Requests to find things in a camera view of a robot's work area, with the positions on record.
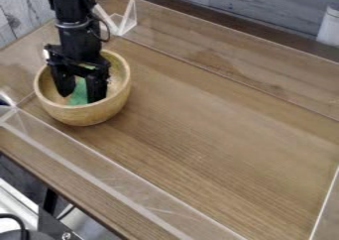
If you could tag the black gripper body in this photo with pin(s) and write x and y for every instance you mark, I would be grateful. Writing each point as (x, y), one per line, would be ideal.
(75, 57)

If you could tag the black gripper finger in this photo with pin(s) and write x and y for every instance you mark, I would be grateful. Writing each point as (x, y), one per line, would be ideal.
(96, 87)
(64, 79)

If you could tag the green rectangular block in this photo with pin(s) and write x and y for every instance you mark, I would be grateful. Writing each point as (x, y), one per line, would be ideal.
(79, 97)

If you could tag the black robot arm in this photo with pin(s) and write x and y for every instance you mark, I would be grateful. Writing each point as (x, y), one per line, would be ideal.
(75, 11)

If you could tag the light wooden bowl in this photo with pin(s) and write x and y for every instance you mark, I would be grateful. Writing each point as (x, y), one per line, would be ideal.
(93, 113)

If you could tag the black table leg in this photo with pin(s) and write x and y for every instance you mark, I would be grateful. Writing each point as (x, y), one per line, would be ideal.
(51, 201)

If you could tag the white cylindrical container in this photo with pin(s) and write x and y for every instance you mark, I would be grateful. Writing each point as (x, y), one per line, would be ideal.
(328, 30)

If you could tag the clear acrylic tray wall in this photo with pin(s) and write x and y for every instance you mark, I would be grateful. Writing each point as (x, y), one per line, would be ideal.
(221, 152)

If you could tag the black metal bracket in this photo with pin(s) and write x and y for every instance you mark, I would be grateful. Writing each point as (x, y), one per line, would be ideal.
(52, 226)

